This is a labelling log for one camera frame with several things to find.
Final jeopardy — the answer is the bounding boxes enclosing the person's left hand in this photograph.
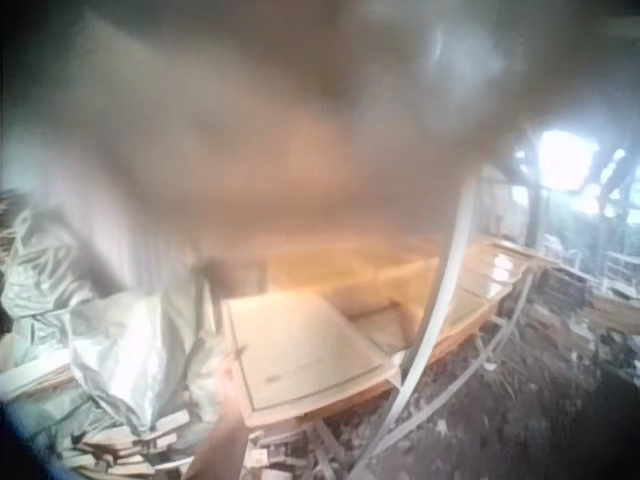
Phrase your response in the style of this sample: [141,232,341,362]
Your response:
[213,355,248,407]

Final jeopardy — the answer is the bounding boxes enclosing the light wooden door panel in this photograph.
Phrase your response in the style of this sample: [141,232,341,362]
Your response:
[221,293,402,429]

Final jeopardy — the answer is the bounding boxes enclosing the grey plastic tarp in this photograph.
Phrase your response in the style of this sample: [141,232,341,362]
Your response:
[0,199,231,446]

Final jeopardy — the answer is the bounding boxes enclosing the pile of wood offcuts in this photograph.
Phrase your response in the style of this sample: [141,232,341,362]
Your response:
[44,407,206,480]

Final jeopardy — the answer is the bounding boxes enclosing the wooden planks under tarp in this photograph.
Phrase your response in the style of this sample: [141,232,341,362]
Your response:
[0,344,76,404]

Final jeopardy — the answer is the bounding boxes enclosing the stack of wooden door panels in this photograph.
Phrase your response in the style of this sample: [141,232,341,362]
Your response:
[259,238,537,366]

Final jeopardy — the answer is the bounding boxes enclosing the stack of dark boards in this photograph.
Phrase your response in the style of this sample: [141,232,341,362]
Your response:
[538,264,599,314]

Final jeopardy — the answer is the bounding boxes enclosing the grey metal frame rail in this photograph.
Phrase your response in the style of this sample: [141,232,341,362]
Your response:
[344,277,539,480]

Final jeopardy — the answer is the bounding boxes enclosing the white metal post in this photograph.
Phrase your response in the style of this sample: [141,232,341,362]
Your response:
[383,167,484,439]

